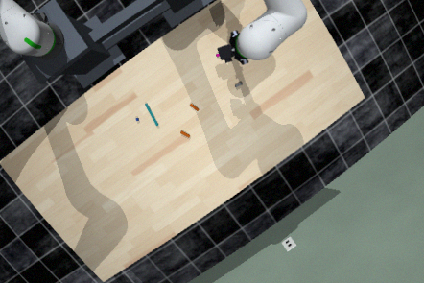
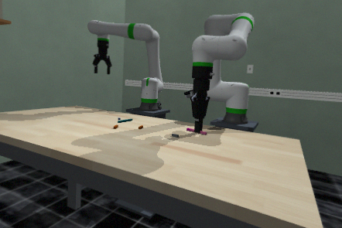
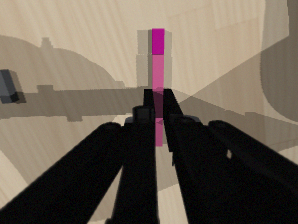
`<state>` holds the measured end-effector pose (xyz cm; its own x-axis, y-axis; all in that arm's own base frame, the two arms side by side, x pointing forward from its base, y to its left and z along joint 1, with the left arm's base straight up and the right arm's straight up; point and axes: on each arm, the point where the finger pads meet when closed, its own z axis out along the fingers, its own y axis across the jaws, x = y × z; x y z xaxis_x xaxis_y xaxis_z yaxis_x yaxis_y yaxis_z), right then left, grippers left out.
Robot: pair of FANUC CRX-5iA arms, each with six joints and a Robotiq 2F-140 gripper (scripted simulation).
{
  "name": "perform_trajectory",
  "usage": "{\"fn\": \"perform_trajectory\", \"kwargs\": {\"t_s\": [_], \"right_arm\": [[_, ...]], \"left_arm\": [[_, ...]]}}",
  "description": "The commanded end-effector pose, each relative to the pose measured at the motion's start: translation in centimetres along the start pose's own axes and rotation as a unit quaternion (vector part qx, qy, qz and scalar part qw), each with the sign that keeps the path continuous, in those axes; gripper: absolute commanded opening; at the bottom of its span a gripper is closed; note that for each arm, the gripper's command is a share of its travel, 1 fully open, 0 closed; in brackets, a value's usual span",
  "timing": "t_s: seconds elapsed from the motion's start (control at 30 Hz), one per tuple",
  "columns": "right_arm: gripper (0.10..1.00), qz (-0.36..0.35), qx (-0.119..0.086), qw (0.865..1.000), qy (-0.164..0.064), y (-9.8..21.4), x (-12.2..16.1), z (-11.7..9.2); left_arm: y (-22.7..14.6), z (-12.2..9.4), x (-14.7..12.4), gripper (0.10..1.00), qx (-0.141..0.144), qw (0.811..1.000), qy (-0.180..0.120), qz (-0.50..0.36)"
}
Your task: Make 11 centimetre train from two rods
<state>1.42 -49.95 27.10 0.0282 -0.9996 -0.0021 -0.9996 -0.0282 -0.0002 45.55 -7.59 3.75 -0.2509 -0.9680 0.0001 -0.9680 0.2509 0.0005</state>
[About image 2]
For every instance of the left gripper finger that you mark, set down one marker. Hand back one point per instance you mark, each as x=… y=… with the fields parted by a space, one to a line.
x=196 y=109
x=203 y=109

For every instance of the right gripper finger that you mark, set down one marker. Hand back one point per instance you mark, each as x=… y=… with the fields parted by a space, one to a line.
x=108 y=62
x=96 y=62

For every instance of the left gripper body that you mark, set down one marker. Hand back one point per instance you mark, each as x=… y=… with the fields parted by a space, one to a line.
x=200 y=87

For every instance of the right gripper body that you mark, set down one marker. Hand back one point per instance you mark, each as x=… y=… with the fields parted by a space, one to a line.
x=102 y=50

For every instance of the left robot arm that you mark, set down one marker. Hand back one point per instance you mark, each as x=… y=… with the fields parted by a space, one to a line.
x=209 y=50

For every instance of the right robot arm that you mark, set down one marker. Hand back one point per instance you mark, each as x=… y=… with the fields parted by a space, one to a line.
x=150 y=86

